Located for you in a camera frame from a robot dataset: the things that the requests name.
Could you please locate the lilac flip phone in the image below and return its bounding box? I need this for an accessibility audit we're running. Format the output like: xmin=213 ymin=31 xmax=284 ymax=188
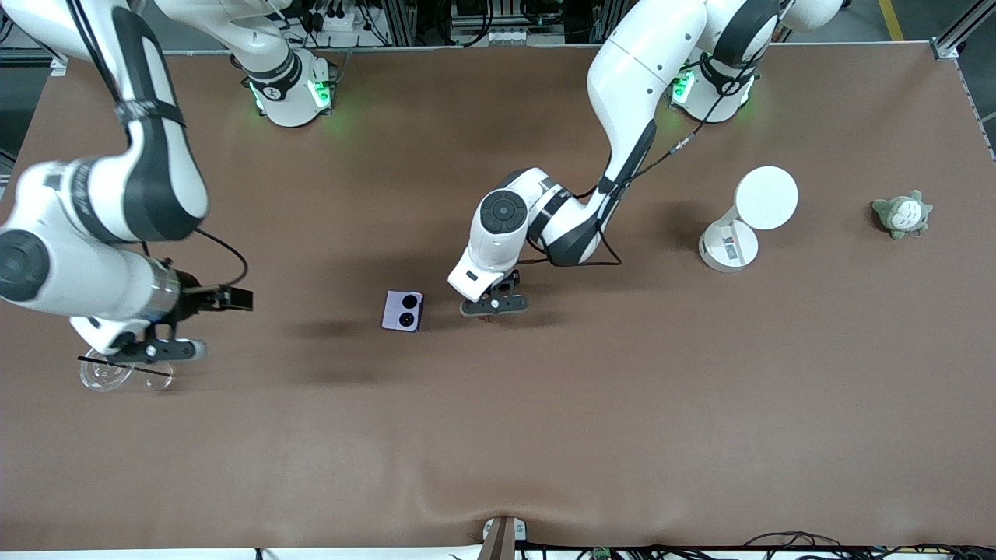
xmin=381 ymin=291 xmax=424 ymax=333

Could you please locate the black straw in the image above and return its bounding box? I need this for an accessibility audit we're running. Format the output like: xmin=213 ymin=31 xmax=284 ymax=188
xmin=77 ymin=355 xmax=173 ymax=379

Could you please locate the clear plastic cup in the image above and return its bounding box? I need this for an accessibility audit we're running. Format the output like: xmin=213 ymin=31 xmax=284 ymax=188
xmin=79 ymin=348 xmax=174 ymax=392

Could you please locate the white round desk lamp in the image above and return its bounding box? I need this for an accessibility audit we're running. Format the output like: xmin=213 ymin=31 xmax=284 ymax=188
xmin=698 ymin=166 xmax=799 ymax=273

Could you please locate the white power strip with plugs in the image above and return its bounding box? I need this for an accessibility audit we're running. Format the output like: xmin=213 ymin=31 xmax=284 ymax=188
xmin=300 ymin=0 xmax=384 ymax=49

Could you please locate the grey green plush toy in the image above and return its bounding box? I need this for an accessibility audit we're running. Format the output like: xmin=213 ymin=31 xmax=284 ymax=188
xmin=871 ymin=190 xmax=933 ymax=240

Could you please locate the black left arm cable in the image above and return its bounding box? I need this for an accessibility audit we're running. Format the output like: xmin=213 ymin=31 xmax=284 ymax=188
xmin=528 ymin=47 xmax=759 ymax=269

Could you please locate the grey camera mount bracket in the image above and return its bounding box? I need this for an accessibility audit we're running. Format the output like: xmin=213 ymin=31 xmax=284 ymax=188
xmin=477 ymin=516 xmax=528 ymax=560

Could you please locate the aluminium frame post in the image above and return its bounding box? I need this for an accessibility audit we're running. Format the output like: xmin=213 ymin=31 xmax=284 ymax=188
xmin=930 ymin=0 xmax=996 ymax=61

